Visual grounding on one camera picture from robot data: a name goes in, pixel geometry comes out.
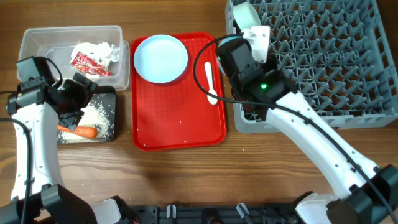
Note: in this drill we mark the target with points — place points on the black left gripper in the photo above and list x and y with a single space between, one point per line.
84 93

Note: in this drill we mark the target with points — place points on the white rice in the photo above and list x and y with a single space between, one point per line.
96 118

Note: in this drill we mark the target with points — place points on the red snack wrapper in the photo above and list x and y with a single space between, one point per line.
90 66

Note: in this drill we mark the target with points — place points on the orange carrot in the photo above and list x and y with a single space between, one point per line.
82 131

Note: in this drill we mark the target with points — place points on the white tissue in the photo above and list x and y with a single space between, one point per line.
105 53

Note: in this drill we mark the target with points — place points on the large light blue plate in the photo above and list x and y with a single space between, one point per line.
160 59

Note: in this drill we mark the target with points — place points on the white plastic spoon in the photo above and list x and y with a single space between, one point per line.
209 77

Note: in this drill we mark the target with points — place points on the small light blue bowl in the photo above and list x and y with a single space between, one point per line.
225 57

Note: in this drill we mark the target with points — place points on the mint green bowl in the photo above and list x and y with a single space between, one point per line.
245 16

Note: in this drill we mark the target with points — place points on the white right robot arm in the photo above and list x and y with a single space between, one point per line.
362 192

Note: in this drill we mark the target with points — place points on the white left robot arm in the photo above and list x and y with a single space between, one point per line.
37 108

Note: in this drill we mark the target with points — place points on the grey dishwasher rack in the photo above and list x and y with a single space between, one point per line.
338 55

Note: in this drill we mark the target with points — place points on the black plastic bin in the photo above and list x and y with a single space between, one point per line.
105 93

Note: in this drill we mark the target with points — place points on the clear plastic bin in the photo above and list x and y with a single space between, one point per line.
57 44

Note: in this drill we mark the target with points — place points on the red plastic tray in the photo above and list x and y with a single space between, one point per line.
178 114

